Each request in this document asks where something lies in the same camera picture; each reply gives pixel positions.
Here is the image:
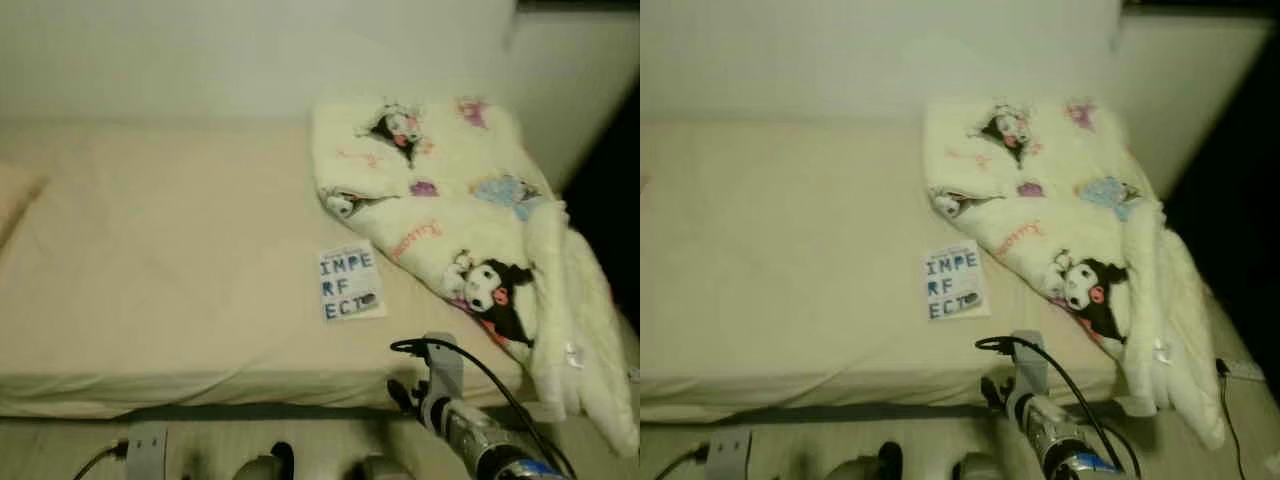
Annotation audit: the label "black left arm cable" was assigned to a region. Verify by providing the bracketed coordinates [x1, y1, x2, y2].
[655, 445, 713, 480]
[70, 440, 131, 480]

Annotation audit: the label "pink dotted pillow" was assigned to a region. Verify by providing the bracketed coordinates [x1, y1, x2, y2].
[0, 160, 49, 251]

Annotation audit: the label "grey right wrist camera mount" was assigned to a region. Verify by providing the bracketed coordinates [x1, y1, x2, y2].
[1008, 330, 1049, 401]
[420, 332, 466, 406]

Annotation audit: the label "cream sheet bed mattress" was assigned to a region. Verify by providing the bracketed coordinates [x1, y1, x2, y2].
[0, 120, 601, 419]
[640, 120, 1181, 421]

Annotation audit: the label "silver right robot leg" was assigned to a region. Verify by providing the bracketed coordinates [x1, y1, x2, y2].
[355, 455, 416, 480]
[950, 452, 1006, 480]

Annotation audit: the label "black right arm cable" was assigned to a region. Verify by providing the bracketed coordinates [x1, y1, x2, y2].
[390, 338, 579, 480]
[975, 336, 1146, 480]

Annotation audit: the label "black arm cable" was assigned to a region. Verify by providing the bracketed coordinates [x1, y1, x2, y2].
[655, 445, 713, 480]
[390, 338, 579, 480]
[70, 440, 131, 480]
[975, 336, 1146, 480]

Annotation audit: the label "silver left robot leg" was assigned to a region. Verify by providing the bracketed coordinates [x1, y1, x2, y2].
[230, 440, 298, 480]
[840, 440, 906, 480]

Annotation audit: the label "silver robot leg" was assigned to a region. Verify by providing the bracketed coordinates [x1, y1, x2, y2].
[840, 440, 906, 480]
[950, 452, 1006, 480]
[355, 455, 416, 480]
[230, 440, 298, 480]

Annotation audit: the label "white book blue letters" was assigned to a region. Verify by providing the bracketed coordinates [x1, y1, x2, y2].
[922, 240, 991, 321]
[317, 240, 388, 323]

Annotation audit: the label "cream cartoon print blanket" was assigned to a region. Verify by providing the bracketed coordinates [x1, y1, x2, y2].
[310, 95, 641, 459]
[922, 95, 1229, 451]

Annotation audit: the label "dark window frame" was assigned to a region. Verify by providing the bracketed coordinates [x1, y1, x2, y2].
[1120, 0, 1280, 15]
[515, 0, 641, 13]

